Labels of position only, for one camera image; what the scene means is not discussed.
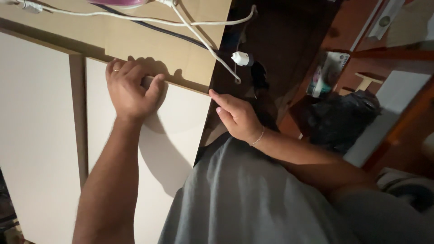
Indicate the person's right hand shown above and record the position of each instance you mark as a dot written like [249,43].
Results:
[242,118]

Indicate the person's left hand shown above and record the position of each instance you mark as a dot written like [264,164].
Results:
[127,95]

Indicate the narrow white cabinet door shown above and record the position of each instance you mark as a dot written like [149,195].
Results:
[176,125]

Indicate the white plug adapter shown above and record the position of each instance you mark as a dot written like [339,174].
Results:
[241,58]

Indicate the grey shirt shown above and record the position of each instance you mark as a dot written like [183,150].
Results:
[254,203]

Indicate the pink appliance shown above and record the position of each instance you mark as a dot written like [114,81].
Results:
[117,2]

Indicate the printed carton box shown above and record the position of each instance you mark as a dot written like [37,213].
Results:
[327,73]

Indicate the wide white cabinet door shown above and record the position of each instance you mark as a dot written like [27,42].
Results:
[37,135]

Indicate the black plastic bag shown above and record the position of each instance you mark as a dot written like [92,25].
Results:
[342,118]

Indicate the light wooden T-shaped piece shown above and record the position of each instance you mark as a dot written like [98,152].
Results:
[364,81]

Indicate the white board panel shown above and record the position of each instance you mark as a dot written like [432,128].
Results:
[396,98]

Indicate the striped cloth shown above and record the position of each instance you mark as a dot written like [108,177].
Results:
[407,189]

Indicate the brown wooden frame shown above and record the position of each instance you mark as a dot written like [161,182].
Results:
[403,128]

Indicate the white plastic bracket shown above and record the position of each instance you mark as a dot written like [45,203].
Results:
[385,19]

